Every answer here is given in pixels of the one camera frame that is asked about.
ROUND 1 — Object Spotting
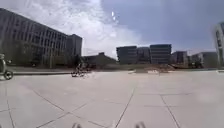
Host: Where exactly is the low dark building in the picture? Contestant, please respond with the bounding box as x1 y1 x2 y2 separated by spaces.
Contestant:
81 51 118 68

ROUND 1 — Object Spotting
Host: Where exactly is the pale concrete slab plaza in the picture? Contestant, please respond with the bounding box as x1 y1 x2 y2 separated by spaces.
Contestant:
0 69 224 128

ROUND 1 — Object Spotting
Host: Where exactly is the dark block building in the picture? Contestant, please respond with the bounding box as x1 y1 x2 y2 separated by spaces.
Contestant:
115 43 173 65

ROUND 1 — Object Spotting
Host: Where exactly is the person on bicycle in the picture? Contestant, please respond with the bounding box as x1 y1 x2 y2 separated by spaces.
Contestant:
70 61 91 79

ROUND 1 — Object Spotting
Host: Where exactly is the striped road barrier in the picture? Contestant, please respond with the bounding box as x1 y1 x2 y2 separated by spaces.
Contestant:
146 69 161 74

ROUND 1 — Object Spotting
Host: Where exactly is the low grey building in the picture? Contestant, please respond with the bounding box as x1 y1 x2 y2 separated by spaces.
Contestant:
171 50 219 69

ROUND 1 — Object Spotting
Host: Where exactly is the large grey office building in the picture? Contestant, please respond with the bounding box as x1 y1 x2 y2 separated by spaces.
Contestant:
0 7 83 67

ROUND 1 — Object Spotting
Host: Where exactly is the pale tall building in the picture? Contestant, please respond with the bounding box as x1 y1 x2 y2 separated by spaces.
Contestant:
214 21 224 68

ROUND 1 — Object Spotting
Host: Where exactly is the low dark kerb wall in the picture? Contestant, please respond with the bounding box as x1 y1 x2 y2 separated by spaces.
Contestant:
12 71 73 76

